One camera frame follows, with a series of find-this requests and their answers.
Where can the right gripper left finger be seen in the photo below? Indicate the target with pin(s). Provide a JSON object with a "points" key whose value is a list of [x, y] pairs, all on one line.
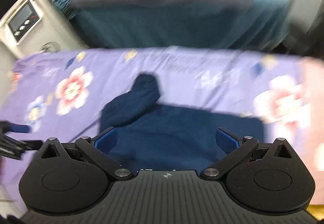
{"points": [[95, 150]]}

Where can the white appliance with panel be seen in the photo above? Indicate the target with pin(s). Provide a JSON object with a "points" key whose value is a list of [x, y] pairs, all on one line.
{"points": [[29, 26]]}

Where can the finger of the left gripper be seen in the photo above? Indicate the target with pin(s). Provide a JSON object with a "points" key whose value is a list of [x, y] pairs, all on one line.
{"points": [[6, 126]]}

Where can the navy blue padded jacket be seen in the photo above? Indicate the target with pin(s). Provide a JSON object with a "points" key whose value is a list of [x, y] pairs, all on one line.
{"points": [[160, 137]]}

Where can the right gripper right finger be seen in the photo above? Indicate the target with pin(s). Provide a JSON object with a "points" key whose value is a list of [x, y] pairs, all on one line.
{"points": [[237, 150]]}

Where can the purple floral bed sheet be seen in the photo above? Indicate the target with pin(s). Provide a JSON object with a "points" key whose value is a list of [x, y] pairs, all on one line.
{"points": [[62, 94]]}

